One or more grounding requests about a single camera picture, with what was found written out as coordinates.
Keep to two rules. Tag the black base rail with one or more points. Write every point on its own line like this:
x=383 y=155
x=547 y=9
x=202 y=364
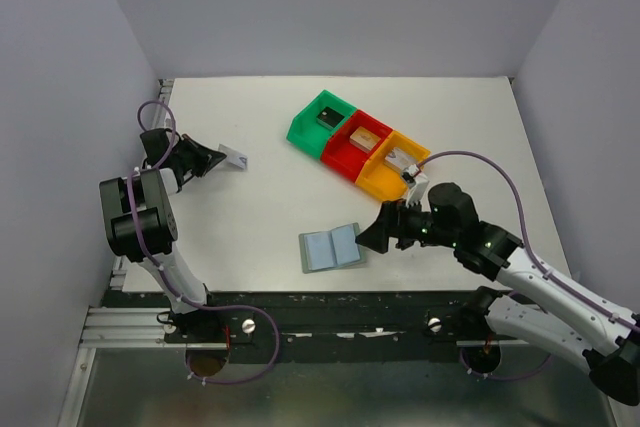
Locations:
x=325 y=327

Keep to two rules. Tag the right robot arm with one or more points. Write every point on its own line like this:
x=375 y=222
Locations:
x=562 y=317

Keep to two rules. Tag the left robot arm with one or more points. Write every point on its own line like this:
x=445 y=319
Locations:
x=139 y=221

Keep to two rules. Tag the black card in green bin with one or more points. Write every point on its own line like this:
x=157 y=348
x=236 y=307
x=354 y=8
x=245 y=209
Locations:
x=329 y=118

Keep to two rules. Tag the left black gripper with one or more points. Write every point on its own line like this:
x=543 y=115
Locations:
x=206 y=159

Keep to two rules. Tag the green plastic bin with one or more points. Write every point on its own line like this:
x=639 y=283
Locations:
x=309 y=133

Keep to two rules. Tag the blue card sleeve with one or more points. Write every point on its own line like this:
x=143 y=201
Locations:
x=332 y=247

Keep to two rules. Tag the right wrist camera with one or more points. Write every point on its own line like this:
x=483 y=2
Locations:
x=417 y=183

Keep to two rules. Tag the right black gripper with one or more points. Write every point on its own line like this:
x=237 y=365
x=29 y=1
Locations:
x=376 y=235

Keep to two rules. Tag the yellow plastic bin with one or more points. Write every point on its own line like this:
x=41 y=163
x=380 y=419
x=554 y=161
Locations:
x=381 y=181

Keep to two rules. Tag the white card in yellow bin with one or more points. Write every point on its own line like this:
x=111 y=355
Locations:
x=398 y=160

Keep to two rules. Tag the red plastic bin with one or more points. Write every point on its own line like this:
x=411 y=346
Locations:
x=344 y=157

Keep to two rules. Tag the tan card in red bin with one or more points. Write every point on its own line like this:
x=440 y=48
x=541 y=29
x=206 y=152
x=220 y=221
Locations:
x=364 y=139

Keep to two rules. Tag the grey-green card holder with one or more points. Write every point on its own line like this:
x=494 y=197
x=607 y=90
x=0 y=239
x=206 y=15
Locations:
x=332 y=247

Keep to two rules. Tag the silver VIP credit card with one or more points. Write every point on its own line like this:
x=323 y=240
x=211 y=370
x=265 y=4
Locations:
x=234 y=158

